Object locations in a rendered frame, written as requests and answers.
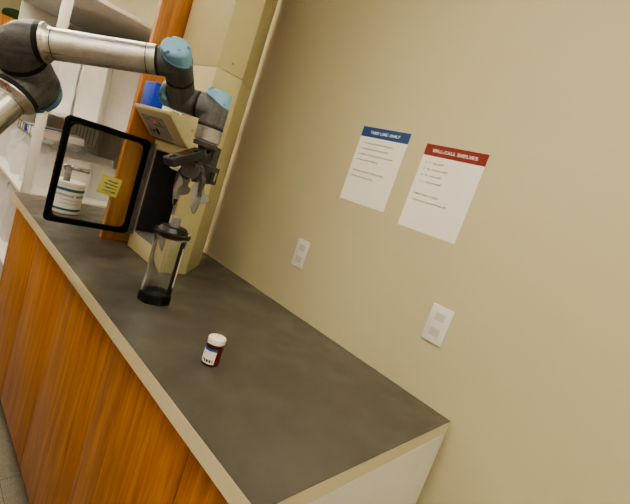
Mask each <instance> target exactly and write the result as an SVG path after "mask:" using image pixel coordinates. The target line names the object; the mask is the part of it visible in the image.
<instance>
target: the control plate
mask: <svg viewBox="0 0 630 504"><path fill-rule="evenodd" d="M141 115H142V116H143V118H144V120H145V122H146V124H147V126H148V128H149V129H150V128H151V129H152V130H151V129H150V131H151V133H152V134H153V135H156V136H159V137H161V138H164V139H167V140H170V141H173V140H172V138H171V136H170V134H169V132H168V130H167V128H166V126H165V124H164V122H163V120H162V119H159V118H155V117H152V116H148V115H145V114H141ZM154 121H155V122H156V124H155V123H154ZM159 123H160V124H159ZM155 128H156V129H158V131H159V132H160V131H161V133H160V135H159V134H158V133H157V131H156V129H155ZM153 129H154V130H155V131H156V132H154V131H153ZM163 132H164V134H162V133H163ZM165 133H166V134H167V135H165Z"/></svg>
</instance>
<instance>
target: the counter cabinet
mask: <svg viewBox="0 0 630 504"><path fill-rule="evenodd" d="M0 399H1V403H2V406H3V410H4V413H5V417H6V420H7V424H8V428H9V431H10V435H11V438H12V442H13V445H14V449H15V453H16V456H17V460H18V463H19V467H20V470H21V474H22V478H23V481H24V485H25V488H26V492H27V495H28V499H29V503H30V504H229V503H228V502H227V501H226V499H225V498H224V496H223V495H222V494H221V492H220V491H219V489H218V488H217V487H216V485H215V484H214V482H213V481H212V480H211V478H210V477H209V475H208V474H207V473H206V471H205V470H204V468H203V467H202V466H201V464H200V463H199V461H198V460H197V459H196V457H195V456H194V454H193V453H192V452H191V450H190V449H189V447H188V446H187V445H186V443H185V442H184V440H183V439H182V438H181V436H180V435H179V433H178V432H177V431H176V429H175V428H174V426H173V425H172V424H171V422H170V421H169V419H168V418H167V417H166V415H165V414H164V412H163V411H162V410H161V408H160V407H159V405H158V404H157V403H156V401H155V400H154V398H153V397H152V396H151V394H150V393H149V391H148V390H147V389H146V387H145V386H144V384H143V383H142V381H141V380H140V379H139V377H138V376H137V374H136V373H135V372H134V370H133V369H132V367H131V366H130V365H129V363H128V362H127V360H126V359H125V358H124V356H123V355H122V353H121V352H120V351H119V349H118V348H117V346H116V345H115V344H114V342H113V341H112V339H111V338H110V337H109V335H108V334H107V332H106V331H105V330H104V328H103V327H102V325H101V324H100V323H99V321H98V320H97V318H96V317H95V316H94V314H93V313H92V311H91V310H90V309H89V307H88V306H87V304H86V303H85V302H84V300H83V299H82V297H81V296H80V295H79V293H78V292H77V290H76V289H75V288H74V286H73V285H72V283H71V282H70V281H69V279H68V278H67V276H66V275H65V274H64V272H63V271H62V269H61V268H60V267H59V265H58V264H57V262H56V261H55V260H54V258H53V257H52V255H51V254H50V253H49V251H48V250H47V248H46V247H45V246H44V244H43V243H42V241H41V240H40V239H39V237H38V236H37V234H36V233H35V232H34V230H33V229H32V227H31V226H30V225H29V223H28V222H27V220H26V219H25V218H24V216H23V215H22V213H21V212H20V211H19V209H18V208H16V212H15V217H14V221H13V226H12V230H11V234H10V239H9V243H8V248H7V252H6V257H5V261H4V266H3V270H2V275H1V279H0ZM445 434H446V433H445ZM445 434H443V435H441V436H439V437H437V438H435V439H433V440H432V441H430V442H428V443H426V444H424V445H422V446H420V447H418V448H416V449H414V450H412V451H410V452H408V453H406V454H404V455H402V456H400V457H398V458H396V459H394V460H392V461H390V462H388V463H387V464H385V465H383V466H381V467H379V468H377V469H375V470H373V471H371V472H369V473H367V474H365V475H363V476H361V477H359V478H357V479H355V480H353V481H351V482H349V483H347V484H345V485H344V486H342V487H340V488H338V489H336V490H334V491H332V492H330V493H328V494H326V495H324V496H322V497H320V498H318V499H316V500H314V501H312V502H310V503H308V504H416V502H417V500H418V497H419V495H420V493H421V490H422V488H423V486H424V483H425V481H426V479H427V476H428V474H429V472H430V469H431V467H432V465H433V462H434V460H435V458H436V455H437V453H438V450H439V448H440V446H441V443H442V441H443V439H444V436H445Z"/></svg>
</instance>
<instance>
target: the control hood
mask: <svg viewBox="0 0 630 504"><path fill-rule="evenodd" d="M134 105H135V108H136V109H137V111H138V113H139V115H140V117H141V119H142V121H143V122H144V124H145V126H146V128H147V130H148V132H149V133H150V135H151V136H154V137H156V138H159V139H162V140H165V141H167V142H170V143H173V144H176V145H179V146H181V147H184V148H187V149H190V148H194V145H195V143H193V140H194V139H196V138H195V137H194V134H195V131H196V127H197V124H198V122H197V121H194V120H192V119H189V118H187V117H184V116H181V115H179V114H176V113H174V112H171V111H167V110H163V109H159V108H155V107H151V106H147V105H143V104H139V103H134ZM141 114H145V115H148V116H152V117H155V118H159V119H162V120H163V122H164V124H165V126H166V128H167V130H168V132H169V134H170V136H171V138H172V140H173V141H170V140H167V139H164V138H161V137H159V136H156V135H153V134H152V133H151V131H150V129H149V128H148V126H147V124H146V122H145V120H144V118H143V116H142V115H141Z"/></svg>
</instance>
